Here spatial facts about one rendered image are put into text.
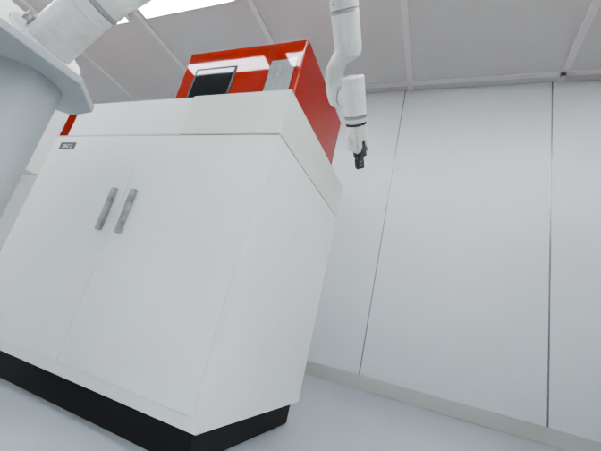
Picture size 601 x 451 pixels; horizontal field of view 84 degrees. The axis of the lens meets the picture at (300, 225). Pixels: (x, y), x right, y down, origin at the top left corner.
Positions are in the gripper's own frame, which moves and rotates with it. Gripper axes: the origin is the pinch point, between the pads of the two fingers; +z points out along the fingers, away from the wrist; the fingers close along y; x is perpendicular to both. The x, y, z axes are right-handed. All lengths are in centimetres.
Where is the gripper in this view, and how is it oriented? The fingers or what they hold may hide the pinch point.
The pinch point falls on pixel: (359, 163)
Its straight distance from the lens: 134.7
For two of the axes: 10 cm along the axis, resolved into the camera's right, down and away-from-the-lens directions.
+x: 9.3, -2.9, 2.1
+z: 1.6, 8.7, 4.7
